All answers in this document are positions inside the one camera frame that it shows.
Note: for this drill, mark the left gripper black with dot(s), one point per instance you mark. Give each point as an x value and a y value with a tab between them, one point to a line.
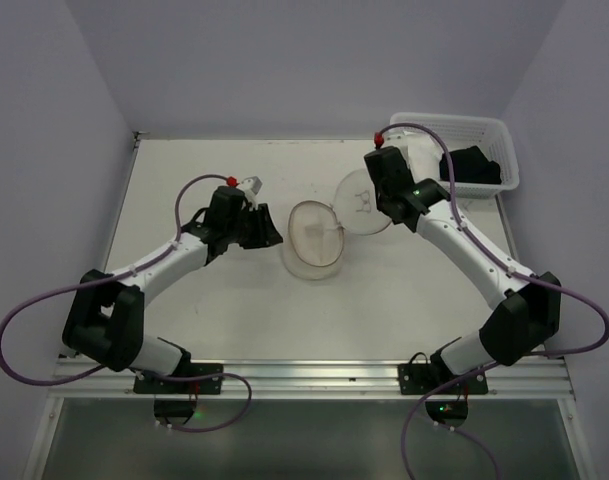
251	226

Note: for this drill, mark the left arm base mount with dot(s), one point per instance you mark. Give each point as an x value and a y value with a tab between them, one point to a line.
176	400

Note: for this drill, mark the aluminium rail frame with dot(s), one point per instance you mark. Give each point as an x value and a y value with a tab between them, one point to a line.
314	393

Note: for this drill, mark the white bra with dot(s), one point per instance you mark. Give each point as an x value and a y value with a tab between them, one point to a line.
424	156

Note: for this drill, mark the black bra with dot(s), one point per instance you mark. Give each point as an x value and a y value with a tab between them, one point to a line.
470	165

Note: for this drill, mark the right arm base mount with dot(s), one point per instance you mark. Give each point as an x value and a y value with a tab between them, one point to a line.
421	374

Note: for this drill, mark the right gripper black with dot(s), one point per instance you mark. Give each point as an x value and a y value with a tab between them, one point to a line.
384	181

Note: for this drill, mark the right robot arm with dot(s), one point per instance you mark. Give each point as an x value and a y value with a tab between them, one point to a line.
523	314

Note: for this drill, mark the white plastic basket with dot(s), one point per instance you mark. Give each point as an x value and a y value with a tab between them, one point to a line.
490	135

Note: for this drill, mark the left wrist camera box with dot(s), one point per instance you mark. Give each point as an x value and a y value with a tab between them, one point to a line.
251	187

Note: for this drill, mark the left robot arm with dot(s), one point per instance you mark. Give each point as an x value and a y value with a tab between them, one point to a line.
107	319

